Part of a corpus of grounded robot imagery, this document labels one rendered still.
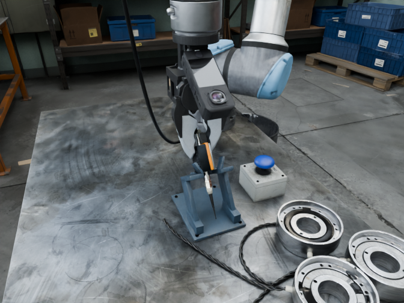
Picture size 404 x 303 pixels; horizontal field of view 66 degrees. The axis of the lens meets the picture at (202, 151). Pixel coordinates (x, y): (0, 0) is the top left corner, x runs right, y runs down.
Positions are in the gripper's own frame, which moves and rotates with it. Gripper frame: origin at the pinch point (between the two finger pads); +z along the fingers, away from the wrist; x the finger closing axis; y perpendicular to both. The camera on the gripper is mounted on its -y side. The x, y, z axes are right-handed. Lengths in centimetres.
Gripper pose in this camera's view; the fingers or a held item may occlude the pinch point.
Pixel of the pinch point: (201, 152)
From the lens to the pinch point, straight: 55.3
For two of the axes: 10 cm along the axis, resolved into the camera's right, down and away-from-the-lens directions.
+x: -9.2, 2.0, -3.3
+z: 0.0, 8.6, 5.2
